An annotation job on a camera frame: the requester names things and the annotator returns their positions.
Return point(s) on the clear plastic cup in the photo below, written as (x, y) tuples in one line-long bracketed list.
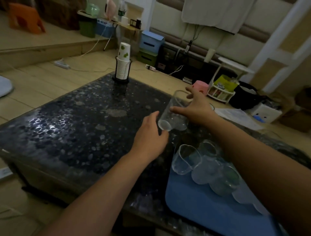
[(208, 148), (186, 159), (205, 171), (224, 181), (171, 116)]

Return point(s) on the person's left thumb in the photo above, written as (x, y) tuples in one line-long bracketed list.
[(152, 119)]

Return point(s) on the blue plastic basket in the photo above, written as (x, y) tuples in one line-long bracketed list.
[(105, 28)]

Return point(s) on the small white power strip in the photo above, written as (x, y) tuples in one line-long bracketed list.
[(150, 67)]

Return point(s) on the white snack rack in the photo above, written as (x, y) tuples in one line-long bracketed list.
[(221, 93)]

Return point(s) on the orange plastic stool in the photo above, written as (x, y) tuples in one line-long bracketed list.
[(25, 18)]

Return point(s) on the person's right forearm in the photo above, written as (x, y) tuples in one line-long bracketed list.
[(262, 165)]

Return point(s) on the blue storage box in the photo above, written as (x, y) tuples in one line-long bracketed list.
[(151, 41)]

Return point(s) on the pink plastic cup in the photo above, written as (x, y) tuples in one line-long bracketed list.
[(201, 87)]

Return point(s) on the green storage box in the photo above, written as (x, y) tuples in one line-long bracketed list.
[(147, 57)]

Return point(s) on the yellow-green snack packet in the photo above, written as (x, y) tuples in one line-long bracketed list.
[(226, 82)]

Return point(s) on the white paper sheets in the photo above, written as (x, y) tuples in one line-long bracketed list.
[(237, 118)]

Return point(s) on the person's right thumb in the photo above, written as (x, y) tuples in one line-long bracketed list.
[(181, 110)]

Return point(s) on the grey cushion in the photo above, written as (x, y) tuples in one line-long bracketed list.
[(4, 85)]

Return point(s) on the green trash bin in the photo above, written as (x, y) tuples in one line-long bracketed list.
[(87, 24)]

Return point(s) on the white tissue box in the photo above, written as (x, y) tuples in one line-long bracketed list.
[(264, 113)]

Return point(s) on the white hanging cloth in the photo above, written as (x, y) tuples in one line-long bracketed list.
[(218, 13)]

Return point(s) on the person's left hand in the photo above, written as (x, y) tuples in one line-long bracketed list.
[(147, 139)]

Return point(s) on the white ladder frame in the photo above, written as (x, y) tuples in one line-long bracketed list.
[(279, 43)]

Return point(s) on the blue mat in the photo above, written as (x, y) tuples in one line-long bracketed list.
[(206, 211)]

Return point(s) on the clear water bottle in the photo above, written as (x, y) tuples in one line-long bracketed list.
[(122, 8)]

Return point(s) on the black bag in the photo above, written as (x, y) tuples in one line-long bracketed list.
[(245, 96)]

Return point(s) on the person's left forearm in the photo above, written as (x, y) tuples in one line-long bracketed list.
[(104, 194)]

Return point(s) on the stack of white paper cups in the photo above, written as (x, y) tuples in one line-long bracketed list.
[(124, 60)]

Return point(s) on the person's right hand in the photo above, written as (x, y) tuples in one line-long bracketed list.
[(200, 108)]

